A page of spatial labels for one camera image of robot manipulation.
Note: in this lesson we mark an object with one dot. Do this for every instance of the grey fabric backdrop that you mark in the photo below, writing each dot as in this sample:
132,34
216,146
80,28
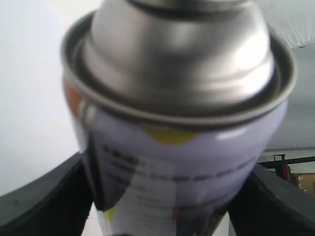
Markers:
294,22

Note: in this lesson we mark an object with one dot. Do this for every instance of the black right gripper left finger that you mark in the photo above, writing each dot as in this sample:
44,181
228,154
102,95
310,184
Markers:
56,204

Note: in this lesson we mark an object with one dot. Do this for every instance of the white labelled spray paint can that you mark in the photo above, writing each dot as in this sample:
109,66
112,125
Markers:
173,102

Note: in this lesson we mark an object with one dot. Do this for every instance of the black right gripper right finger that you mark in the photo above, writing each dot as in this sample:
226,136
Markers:
270,206

